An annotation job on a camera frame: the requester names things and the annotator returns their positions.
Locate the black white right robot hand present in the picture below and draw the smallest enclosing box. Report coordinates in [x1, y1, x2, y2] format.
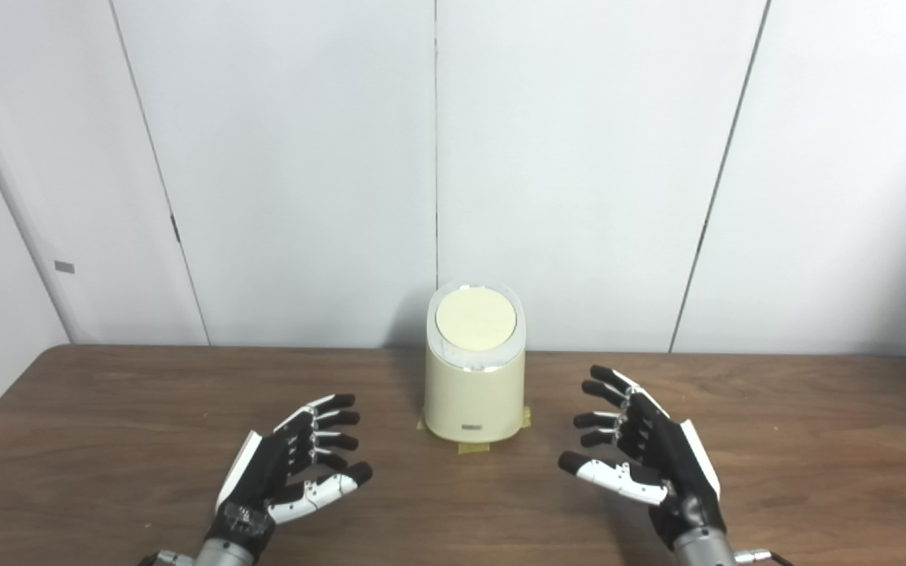
[558, 365, 727, 551]

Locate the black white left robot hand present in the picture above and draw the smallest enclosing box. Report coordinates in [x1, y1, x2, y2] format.
[205, 393, 374, 551]

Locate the round cream bin lid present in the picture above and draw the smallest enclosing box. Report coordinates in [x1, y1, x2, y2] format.
[435, 286, 517, 351]

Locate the cream-colored cylindrical bin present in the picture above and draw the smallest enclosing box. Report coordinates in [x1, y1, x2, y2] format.
[423, 281, 527, 443]

